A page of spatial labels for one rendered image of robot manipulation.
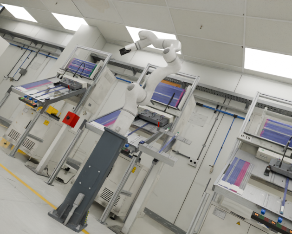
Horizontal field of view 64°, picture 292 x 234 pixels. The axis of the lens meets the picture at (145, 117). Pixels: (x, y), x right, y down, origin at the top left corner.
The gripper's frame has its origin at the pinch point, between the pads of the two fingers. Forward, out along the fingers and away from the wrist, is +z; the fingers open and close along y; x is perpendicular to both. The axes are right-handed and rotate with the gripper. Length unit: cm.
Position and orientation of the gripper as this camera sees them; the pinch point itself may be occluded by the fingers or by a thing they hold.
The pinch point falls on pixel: (120, 52)
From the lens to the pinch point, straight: 229.8
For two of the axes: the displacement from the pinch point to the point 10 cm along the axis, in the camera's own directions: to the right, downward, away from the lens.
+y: 1.8, 5.1, -8.4
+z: -9.3, 3.7, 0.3
